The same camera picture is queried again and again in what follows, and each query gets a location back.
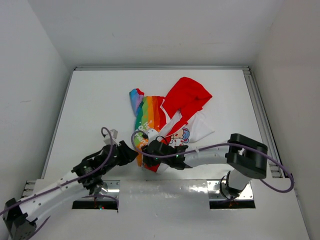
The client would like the rainbow red child jacket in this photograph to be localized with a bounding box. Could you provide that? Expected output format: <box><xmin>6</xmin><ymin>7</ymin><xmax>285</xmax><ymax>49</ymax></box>
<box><xmin>128</xmin><ymin>76</ymin><xmax>216</xmax><ymax>174</ymax></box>

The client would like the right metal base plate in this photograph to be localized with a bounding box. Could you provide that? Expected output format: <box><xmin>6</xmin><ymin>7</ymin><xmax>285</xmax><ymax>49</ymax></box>
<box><xmin>207</xmin><ymin>179</ymin><xmax>254</xmax><ymax>202</ymax></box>

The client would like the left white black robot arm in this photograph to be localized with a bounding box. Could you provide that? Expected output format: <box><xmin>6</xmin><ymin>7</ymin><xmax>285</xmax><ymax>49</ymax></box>
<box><xmin>0</xmin><ymin>141</ymin><xmax>138</xmax><ymax>240</ymax></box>

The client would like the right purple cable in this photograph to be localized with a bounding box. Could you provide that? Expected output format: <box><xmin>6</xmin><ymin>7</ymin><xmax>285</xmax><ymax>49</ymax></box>
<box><xmin>130</xmin><ymin>129</ymin><xmax>295</xmax><ymax>201</ymax></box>

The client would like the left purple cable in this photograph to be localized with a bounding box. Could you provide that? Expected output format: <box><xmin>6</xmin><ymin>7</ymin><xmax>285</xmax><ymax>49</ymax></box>
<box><xmin>0</xmin><ymin>126</ymin><xmax>120</xmax><ymax>236</ymax></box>

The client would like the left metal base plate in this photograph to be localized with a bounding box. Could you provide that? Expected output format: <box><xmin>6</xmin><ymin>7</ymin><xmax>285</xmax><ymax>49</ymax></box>
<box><xmin>97</xmin><ymin>180</ymin><xmax>120</xmax><ymax>200</ymax></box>

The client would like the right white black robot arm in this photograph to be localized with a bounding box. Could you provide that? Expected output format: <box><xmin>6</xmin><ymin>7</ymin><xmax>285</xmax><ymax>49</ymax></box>
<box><xmin>141</xmin><ymin>133</ymin><xmax>268</xmax><ymax>200</ymax></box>

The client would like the metal base plate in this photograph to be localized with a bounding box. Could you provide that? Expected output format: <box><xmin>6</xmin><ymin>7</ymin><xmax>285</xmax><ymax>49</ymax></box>
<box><xmin>97</xmin><ymin>180</ymin><xmax>120</xmax><ymax>200</ymax></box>
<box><xmin>207</xmin><ymin>179</ymin><xmax>254</xmax><ymax>202</ymax></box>

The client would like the purple cable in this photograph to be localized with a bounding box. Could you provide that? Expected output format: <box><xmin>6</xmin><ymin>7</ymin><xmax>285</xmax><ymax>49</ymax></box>
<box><xmin>0</xmin><ymin>126</ymin><xmax>120</xmax><ymax>236</ymax></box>
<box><xmin>130</xmin><ymin>129</ymin><xmax>295</xmax><ymax>201</ymax></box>

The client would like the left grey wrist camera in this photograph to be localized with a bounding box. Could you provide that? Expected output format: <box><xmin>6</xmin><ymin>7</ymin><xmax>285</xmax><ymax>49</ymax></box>
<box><xmin>103</xmin><ymin>129</ymin><xmax>119</xmax><ymax>145</ymax></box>

